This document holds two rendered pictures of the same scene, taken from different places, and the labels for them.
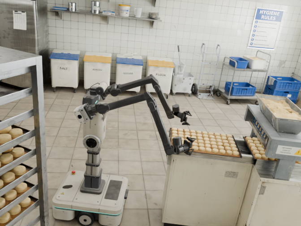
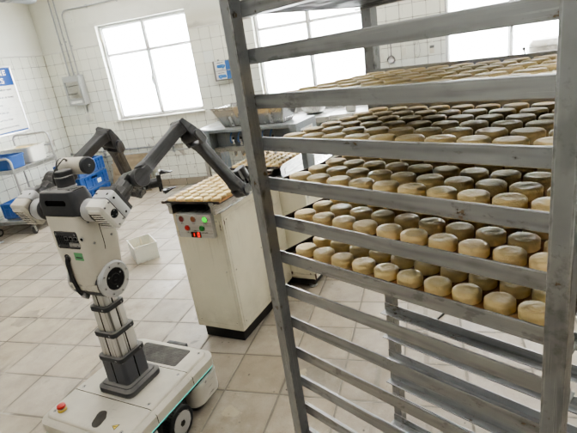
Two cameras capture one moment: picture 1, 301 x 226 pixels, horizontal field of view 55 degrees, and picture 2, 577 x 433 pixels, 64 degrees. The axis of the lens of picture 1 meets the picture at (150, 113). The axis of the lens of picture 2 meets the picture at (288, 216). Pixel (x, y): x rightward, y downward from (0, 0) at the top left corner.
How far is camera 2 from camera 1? 1.93 m
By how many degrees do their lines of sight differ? 59
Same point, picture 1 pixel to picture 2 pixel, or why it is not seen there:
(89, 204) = (174, 387)
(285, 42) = (37, 114)
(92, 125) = (108, 238)
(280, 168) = (308, 156)
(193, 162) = (239, 210)
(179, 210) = (252, 295)
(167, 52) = not seen: outside the picture
